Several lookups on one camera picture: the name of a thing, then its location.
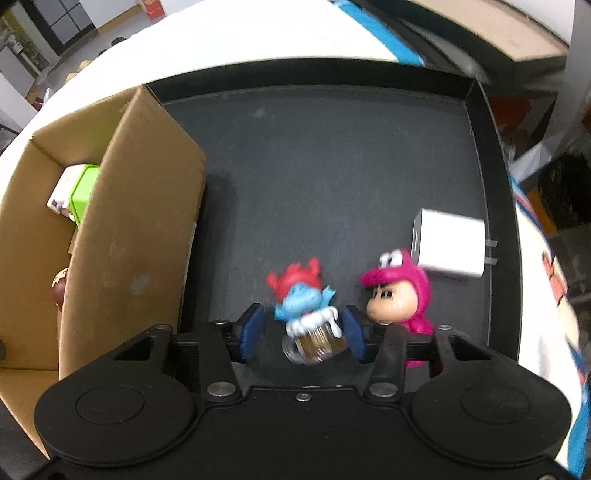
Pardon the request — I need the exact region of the pink hooded figurine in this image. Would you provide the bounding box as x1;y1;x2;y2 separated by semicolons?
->
359;248;436;370

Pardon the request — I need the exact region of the brown-haired small figurine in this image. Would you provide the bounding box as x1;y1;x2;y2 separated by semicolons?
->
51;268;68;310

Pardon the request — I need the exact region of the white power adapter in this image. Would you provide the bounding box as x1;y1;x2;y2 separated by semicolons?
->
411;208;497;278

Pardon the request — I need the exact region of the white bed sheet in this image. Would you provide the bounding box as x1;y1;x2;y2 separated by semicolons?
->
1;1;398;162

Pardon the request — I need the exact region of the orange carton box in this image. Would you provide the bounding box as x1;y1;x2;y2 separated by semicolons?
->
136;0;165;20

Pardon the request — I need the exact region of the black box lid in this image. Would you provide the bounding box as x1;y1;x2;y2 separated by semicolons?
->
369;1;568;83

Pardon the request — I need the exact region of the black shallow tray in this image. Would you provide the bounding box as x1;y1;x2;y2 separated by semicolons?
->
150;58;522;358

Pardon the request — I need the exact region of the brown cardboard box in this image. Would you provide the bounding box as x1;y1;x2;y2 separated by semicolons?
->
1;86;206;447

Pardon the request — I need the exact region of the green cube box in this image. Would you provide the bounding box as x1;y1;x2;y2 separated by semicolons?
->
68;164;100;226

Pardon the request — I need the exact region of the blue red-hat figurine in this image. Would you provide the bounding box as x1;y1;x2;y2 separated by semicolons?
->
266;258;348;366

